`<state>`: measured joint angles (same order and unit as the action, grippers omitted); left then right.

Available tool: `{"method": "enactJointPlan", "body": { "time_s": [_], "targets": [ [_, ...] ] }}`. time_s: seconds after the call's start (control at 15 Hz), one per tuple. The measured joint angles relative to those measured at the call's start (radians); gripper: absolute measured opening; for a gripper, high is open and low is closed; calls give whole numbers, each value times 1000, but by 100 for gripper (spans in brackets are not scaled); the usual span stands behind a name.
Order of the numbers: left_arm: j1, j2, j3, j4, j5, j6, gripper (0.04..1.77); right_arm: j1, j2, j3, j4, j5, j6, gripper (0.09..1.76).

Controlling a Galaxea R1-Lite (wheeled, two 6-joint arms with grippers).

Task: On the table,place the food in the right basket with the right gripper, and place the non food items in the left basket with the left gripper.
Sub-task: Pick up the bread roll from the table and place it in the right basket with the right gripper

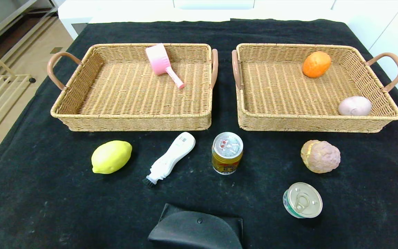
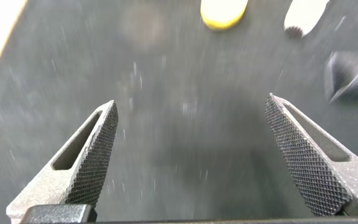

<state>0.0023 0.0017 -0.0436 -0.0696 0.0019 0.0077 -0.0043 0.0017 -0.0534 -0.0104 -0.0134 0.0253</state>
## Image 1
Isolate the golden drink can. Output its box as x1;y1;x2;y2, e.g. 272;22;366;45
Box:
212;132;244;175

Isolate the brown cream puff bread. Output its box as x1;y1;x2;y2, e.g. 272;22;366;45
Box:
301;140;341;174

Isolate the green pull-tab tin can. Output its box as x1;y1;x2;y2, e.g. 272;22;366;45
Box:
283;182;323;219

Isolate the pink plastic scoop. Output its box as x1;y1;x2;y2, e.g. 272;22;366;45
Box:
145;43;185;89

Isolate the black table cloth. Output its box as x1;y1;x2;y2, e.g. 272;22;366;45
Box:
0;18;398;249

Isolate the yellow lemon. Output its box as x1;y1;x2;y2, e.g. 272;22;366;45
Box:
91;140;133;174

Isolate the black leather pouch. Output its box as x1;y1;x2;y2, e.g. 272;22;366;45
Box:
148;203;244;249

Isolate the orange fruit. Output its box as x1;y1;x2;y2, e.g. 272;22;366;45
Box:
303;51;332;78

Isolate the pale pink round bun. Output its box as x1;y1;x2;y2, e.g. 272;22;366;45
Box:
338;96;372;116

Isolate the beige wooden rack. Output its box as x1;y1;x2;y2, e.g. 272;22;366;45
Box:
0;40;36;146

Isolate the woven wicker basket with handles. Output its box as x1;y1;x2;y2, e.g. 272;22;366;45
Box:
47;43;219;132
232;43;398;133

